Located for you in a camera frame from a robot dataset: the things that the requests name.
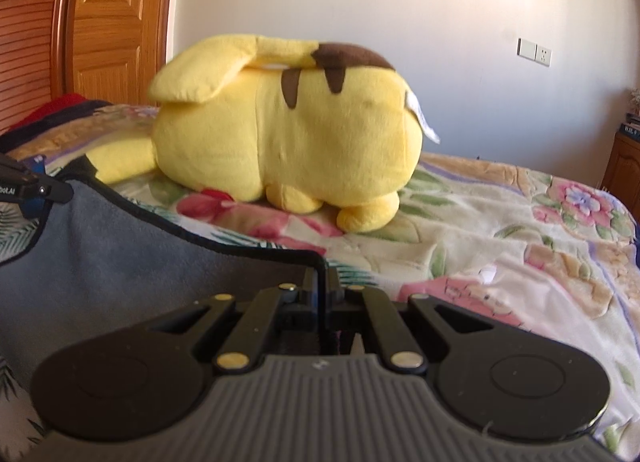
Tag wooden panel door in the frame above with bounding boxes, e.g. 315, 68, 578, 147
62, 0, 181, 106

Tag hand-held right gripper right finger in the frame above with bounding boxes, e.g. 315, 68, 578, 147
327, 285, 502, 374

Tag wooden cabinet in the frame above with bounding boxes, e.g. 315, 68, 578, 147
599, 131, 640, 224

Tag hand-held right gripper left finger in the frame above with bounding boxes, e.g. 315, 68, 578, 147
133, 284, 322, 374

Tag dark blue cloth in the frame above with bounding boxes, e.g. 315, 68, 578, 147
0, 101, 118, 155

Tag grey towel with black edge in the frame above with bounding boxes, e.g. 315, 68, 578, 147
0, 176, 332, 395

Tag yellow plush toy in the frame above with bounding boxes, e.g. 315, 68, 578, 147
84, 33, 442, 234

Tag red cloth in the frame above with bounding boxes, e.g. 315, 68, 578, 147
9, 92, 103, 130

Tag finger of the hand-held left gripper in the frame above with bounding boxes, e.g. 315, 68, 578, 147
0, 154, 75, 219

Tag leaf print sheet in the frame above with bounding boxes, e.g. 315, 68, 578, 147
0, 202, 48, 445

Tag wooden louvered door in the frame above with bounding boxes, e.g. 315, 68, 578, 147
0, 0, 68, 135

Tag floral blanket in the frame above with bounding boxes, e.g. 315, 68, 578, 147
0, 101, 640, 462

